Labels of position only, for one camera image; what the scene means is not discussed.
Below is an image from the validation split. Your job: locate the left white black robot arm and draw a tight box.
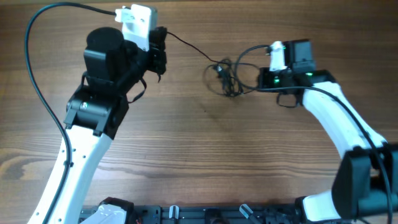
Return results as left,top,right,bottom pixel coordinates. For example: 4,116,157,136
29,27,167,223

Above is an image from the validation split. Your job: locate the thin black usb cable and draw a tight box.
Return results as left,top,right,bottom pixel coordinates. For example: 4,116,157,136
166,31,249,98

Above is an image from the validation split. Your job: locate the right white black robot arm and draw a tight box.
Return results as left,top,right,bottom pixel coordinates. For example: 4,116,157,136
258,39,397,222

